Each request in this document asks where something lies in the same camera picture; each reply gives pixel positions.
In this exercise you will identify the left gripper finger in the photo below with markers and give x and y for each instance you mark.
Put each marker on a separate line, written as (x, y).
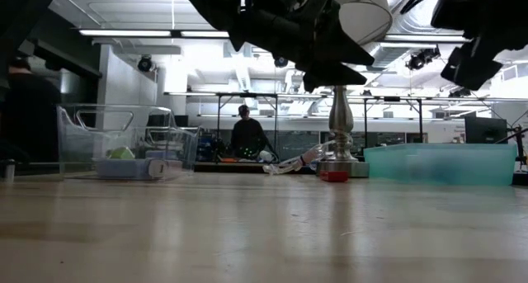
(330, 77)
(350, 48)

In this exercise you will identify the person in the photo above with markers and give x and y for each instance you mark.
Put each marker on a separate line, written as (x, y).
(29, 114)
(247, 136)

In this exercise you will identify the black metal rig frame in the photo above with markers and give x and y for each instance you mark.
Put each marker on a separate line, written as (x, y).
(392, 98)
(247, 95)

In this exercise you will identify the long ceiling light bar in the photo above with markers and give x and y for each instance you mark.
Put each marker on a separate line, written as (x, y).
(202, 34)
(123, 33)
(425, 38)

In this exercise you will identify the black monitor stand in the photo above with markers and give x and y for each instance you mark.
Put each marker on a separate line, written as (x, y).
(520, 151)

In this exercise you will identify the red digital clock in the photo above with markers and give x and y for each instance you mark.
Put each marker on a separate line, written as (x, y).
(334, 176)

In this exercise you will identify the green charger block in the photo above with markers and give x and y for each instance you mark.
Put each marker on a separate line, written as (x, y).
(121, 153)

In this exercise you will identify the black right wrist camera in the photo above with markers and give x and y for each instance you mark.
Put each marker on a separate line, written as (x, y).
(458, 6)

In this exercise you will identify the white shade silver table lamp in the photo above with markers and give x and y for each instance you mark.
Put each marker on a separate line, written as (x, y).
(363, 19)

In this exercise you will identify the translucent teal tray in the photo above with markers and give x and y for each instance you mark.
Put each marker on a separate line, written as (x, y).
(441, 163)

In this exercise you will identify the small grey post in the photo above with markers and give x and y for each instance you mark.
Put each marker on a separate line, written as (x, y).
(8, 169)

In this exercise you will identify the clear plastic bin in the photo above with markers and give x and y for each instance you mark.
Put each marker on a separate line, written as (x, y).
(95, 138)

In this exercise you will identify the black office chair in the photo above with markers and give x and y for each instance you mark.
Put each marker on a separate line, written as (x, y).
(158, 121)

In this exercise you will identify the dark workbench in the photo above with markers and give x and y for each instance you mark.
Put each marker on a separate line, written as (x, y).
(206, 166)

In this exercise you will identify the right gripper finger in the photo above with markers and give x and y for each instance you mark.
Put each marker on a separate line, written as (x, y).
(470, 68)

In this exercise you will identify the white round object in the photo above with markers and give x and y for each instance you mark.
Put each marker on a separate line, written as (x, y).
(266, 155)

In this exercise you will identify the blue charger block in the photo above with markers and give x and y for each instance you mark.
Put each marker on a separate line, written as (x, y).
(161, 154)
(123, 168)

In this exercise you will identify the dark computer monitor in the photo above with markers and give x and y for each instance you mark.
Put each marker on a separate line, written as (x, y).
(486, 130)

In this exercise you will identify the black ceiling spotlight cluster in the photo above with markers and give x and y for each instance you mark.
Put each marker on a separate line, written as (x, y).
(420, 59)

